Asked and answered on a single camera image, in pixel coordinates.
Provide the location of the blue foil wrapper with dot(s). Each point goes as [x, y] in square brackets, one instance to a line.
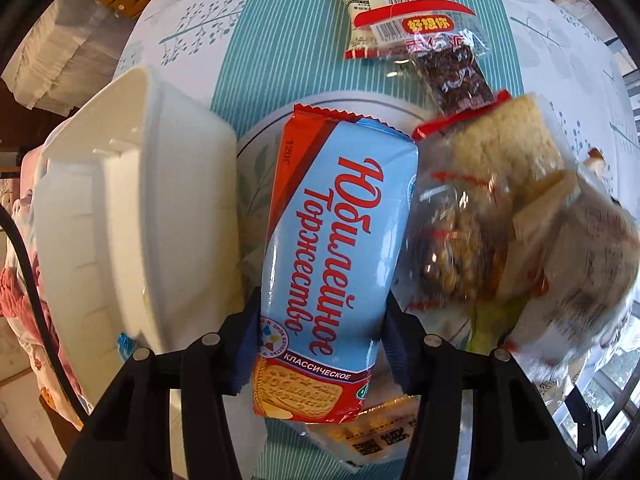
[125, 344]

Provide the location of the pink floral blanket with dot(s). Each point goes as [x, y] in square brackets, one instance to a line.
[20, 290]

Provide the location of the floral ceramic plate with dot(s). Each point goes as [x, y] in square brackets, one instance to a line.
[252, 175]

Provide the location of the clear packet dark snack bar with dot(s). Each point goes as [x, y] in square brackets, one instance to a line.
[450, 70]

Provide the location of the yellow snack packet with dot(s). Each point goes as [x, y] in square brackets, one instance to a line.
[370, 435]

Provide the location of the white snack packet red edges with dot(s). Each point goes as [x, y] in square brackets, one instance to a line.
[362, 10]

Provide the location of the green snack packet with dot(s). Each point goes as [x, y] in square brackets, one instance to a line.
[492, 322]

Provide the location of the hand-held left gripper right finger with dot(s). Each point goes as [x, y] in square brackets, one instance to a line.
[400, 352]

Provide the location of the blue biscuit packet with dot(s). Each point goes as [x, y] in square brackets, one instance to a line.
[330, 240]

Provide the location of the clear packet brown nut bar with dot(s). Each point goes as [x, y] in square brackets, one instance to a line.
[450, 245]

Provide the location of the white plastic container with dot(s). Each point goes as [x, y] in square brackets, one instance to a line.
[140, 210]

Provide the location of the clear packet yellow rice cake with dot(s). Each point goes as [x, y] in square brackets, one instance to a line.
[500, 135]

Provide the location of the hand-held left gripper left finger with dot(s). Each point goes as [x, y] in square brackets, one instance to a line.
[247, 352]

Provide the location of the metal window railing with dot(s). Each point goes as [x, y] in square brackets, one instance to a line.
[617, 395]

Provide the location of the beige paper snack packet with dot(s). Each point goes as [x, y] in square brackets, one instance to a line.
[580, 260]

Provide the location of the white pleated fabric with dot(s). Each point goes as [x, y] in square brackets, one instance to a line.
[65, 60]

